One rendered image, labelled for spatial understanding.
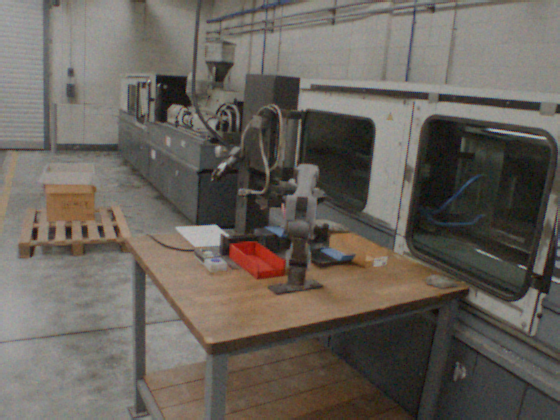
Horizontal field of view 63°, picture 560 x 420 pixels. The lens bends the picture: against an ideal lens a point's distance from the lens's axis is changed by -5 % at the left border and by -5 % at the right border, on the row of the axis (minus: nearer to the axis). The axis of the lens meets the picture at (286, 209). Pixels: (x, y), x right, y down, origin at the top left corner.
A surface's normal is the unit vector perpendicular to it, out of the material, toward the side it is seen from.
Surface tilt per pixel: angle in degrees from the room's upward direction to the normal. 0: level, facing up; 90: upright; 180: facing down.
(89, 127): 90
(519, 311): 90
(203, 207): 90
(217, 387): 90
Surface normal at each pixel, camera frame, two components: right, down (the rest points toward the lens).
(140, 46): 0.46, 0.25
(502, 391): -0.88, 0.04
